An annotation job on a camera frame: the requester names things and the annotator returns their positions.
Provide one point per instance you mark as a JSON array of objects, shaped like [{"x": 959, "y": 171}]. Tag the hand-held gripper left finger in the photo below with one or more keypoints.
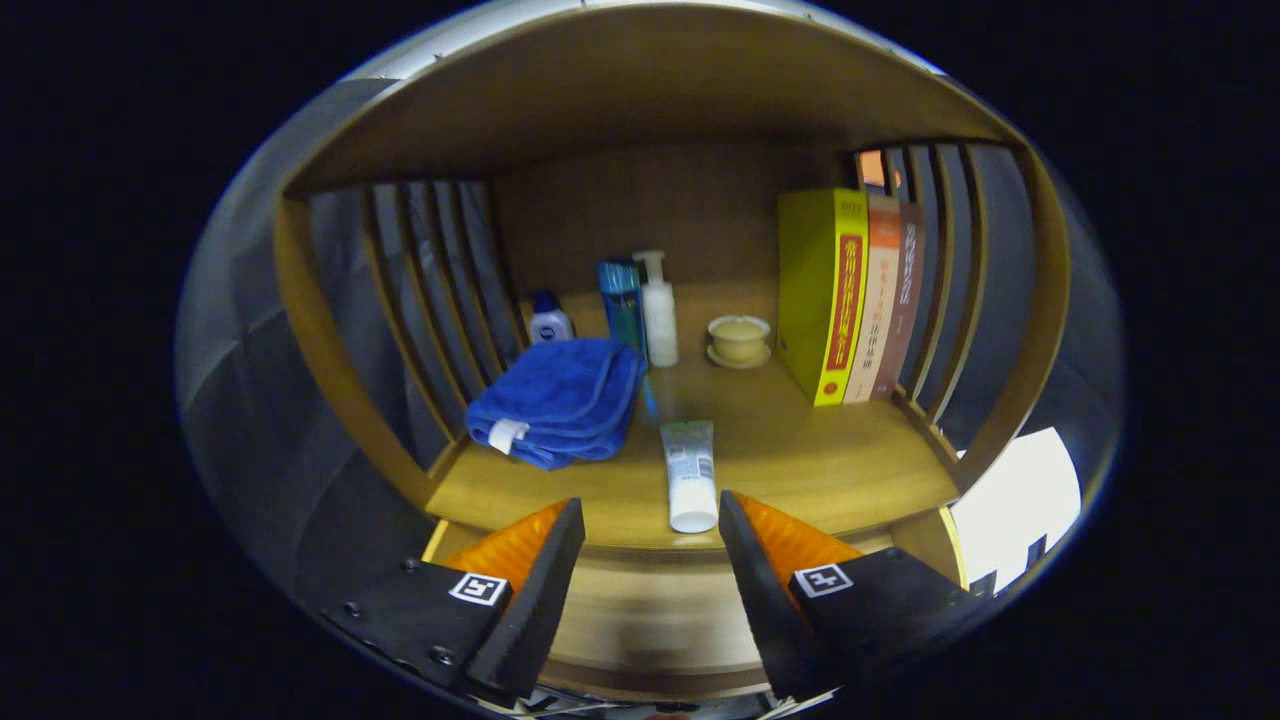
[{"x": 535, "y": 610}]

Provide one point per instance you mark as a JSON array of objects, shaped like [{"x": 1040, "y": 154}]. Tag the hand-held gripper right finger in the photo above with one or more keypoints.
[{"x": 770, "y": 610}]

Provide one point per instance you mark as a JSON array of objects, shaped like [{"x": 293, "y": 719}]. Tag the wooden drawer with black knob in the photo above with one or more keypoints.
[{"x": 650, "y": 610}]

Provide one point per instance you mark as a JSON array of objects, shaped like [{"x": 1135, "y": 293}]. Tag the white squeeze tube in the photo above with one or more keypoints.
[{"x": 690, "y": 480}]

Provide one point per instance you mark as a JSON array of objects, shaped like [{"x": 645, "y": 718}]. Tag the wooden countertop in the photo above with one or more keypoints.
[{"x": 800, "y": 460}]

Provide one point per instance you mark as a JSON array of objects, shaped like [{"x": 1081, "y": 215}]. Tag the white side cabinet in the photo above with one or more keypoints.
[{"x": 1020, "y": 500}]

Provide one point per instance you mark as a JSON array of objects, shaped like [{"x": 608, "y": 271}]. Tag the wooden cabinet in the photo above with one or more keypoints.
[{"x": 640, "y": 100}]

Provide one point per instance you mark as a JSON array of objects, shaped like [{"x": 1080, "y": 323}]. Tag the blue folded towel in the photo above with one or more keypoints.
[{"x": 560, "y": 395}]

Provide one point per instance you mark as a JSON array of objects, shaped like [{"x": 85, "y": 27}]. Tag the beige lidded teacup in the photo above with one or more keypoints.
[{"x": 740, "y": 340}]

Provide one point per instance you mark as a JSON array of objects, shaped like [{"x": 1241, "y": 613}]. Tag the small white blue-capped bottle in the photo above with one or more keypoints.
[{"x": 550, "y": 325}]

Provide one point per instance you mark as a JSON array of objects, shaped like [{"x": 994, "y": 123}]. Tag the white pump bottle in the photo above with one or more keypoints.
[{"x": 660, "y": 320}]

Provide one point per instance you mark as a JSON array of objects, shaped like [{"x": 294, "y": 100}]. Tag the teal blue bottle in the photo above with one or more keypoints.
[{"x": 622, "y": 305}]

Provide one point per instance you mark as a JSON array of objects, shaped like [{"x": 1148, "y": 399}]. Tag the yellow book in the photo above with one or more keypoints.
[{"x": 810, "y": 290}]

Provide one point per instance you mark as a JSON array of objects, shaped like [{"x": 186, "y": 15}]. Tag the orange and white book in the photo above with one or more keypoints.
[{"x": 878, "y": 300}]

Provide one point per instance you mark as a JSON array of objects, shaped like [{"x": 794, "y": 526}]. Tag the brown book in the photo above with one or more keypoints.
[{"x": 905, "y": 300}]

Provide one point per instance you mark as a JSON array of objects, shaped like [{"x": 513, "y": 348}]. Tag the black backdrop cloth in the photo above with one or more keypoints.
[{"x": 250, "y": 420}]

